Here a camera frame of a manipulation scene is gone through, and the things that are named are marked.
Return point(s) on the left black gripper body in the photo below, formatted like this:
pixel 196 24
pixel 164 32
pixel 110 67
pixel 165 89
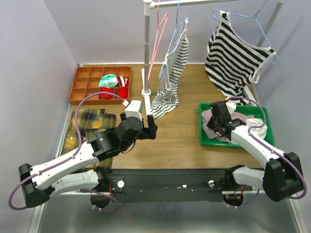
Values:
pixel 147 131

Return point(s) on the mauve tank top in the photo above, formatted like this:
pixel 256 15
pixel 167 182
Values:
pixel 206 120

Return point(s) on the pink wire hanger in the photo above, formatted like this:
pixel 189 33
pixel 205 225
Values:
pixel 161 24

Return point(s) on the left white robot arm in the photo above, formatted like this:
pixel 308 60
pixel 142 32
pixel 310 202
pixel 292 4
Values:
pixel 60 175

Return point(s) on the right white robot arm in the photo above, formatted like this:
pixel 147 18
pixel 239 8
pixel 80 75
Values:
pixel 281 176

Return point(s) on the thin striped tank top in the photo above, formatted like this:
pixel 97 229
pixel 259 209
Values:
pixel 166 98

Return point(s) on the wide striped tank top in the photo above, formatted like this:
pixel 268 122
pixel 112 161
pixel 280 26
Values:
pixel 231 63

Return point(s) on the right red sock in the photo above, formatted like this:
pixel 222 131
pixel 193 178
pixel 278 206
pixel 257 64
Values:
pixel 122 92

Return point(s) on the red white striped sock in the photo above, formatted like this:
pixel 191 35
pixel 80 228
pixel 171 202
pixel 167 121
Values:
pixel 123 81

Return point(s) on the yellow plaid shirt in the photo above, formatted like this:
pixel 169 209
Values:
pixel 90 122

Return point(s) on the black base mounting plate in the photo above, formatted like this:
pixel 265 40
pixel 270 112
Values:
pixel 167 185

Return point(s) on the left red sock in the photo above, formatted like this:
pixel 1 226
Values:
pixel 106 93

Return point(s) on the orange compartment tray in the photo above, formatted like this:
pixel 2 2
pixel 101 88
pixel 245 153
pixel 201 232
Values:
pixel 86 81

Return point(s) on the green white sock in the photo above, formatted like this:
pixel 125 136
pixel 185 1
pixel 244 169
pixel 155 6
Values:
pixel 109 80

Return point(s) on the green plastic bin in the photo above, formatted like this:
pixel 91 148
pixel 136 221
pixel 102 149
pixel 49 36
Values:
pixel 251 111

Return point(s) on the white metal clothes rack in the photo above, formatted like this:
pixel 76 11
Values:
pixel 150 5

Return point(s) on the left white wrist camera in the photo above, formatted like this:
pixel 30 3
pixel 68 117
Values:
pixel 133 109

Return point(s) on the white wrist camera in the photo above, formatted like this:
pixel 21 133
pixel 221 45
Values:
pixel 231 106
pixel 133 109

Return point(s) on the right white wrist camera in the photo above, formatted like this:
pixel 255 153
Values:
pixel 231 106

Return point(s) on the middle blue wire hanger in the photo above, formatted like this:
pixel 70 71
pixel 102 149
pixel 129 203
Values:
pixel 175 38

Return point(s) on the blue wire hanger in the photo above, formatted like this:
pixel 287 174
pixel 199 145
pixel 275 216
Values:
pixel 175 38
pixel 264 32

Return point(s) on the right blue wire hanger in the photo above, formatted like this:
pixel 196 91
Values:
pixel 264 32

